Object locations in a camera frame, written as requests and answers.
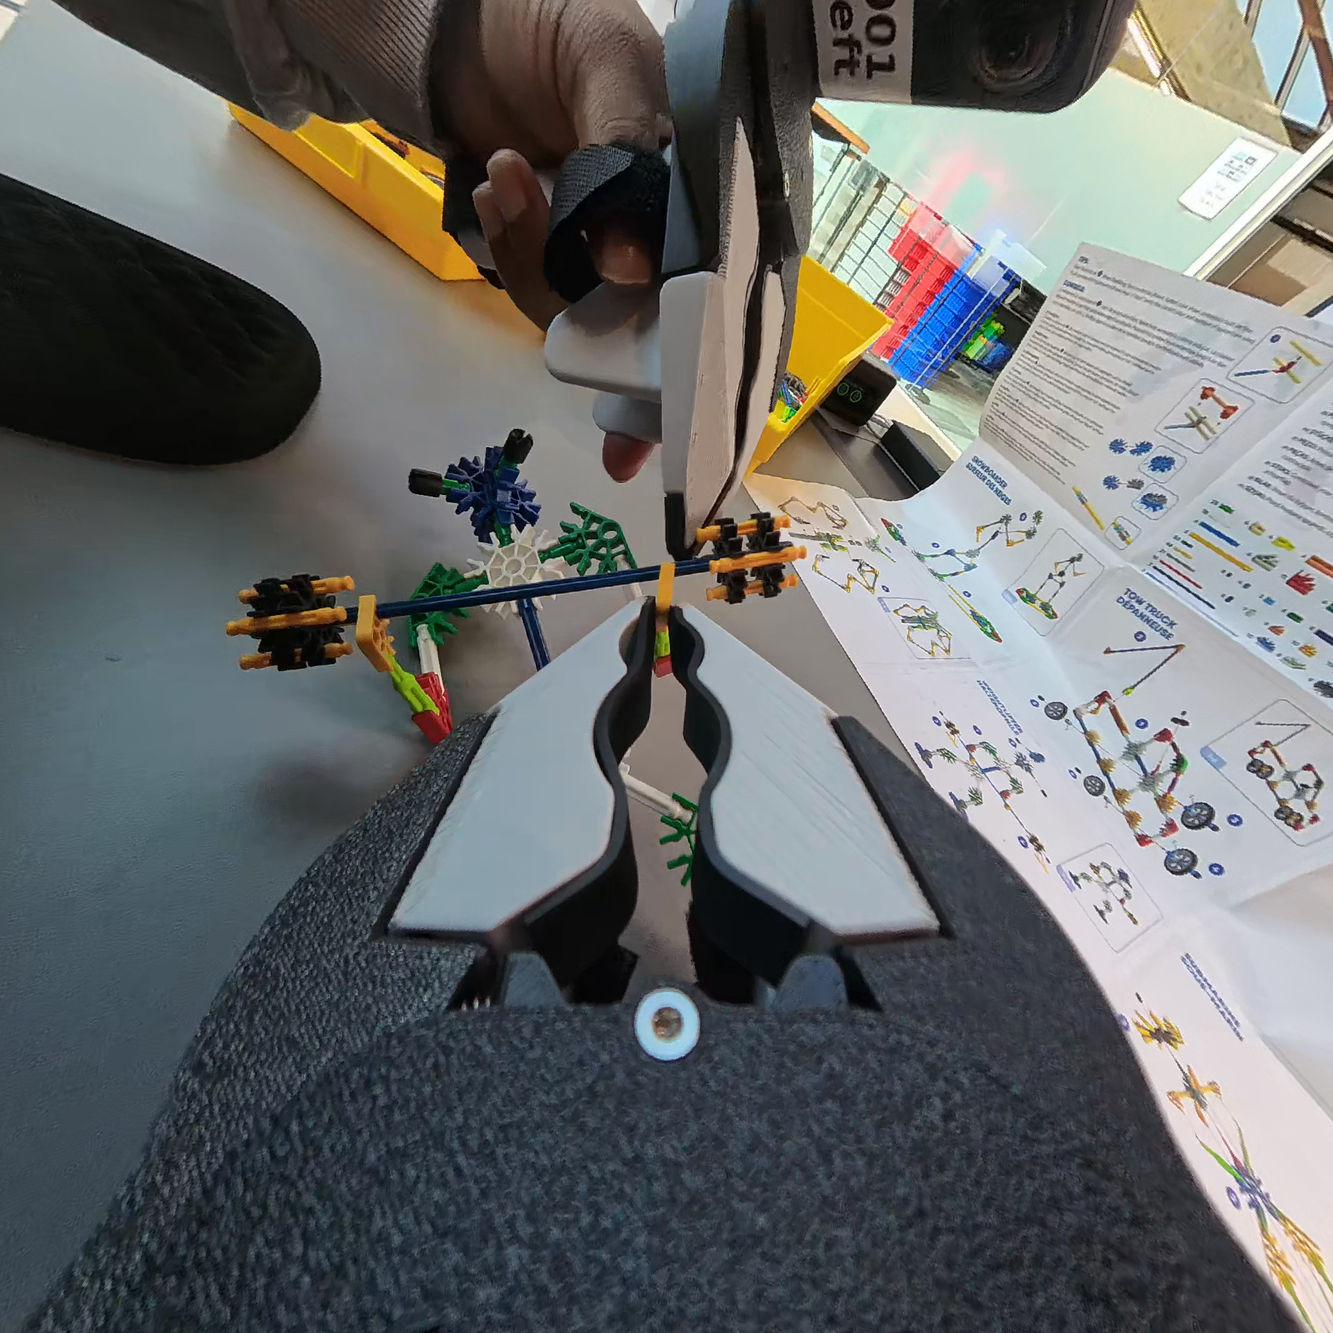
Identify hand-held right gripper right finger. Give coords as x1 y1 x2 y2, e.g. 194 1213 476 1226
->
666 605 943 1008

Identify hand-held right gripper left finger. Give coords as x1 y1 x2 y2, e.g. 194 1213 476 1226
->
389 597 657 1005

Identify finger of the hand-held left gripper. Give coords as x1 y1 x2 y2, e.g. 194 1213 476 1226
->
658 120 770 561
711 261 793 526

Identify black orange toy wheel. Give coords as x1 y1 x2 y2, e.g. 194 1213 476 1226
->
695 513 808 607
227 574 357 674

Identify multicoloured construction toy model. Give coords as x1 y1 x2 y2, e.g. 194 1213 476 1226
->
406 429 701 888

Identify thin blue toy rod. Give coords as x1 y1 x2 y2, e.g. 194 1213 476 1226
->
349 558 730 618

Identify black device with green display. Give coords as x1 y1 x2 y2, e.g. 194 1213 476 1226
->
827 355 900 429

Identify small black box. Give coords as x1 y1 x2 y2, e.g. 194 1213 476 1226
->
879 416 954 491

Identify red and blue storage crates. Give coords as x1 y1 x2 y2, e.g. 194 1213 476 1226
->
873 204 1046 389

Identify white instruction sheet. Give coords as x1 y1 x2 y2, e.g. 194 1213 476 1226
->
744 245 1333 1333

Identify white wall sign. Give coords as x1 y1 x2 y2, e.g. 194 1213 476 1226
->
1179 139 1279 221

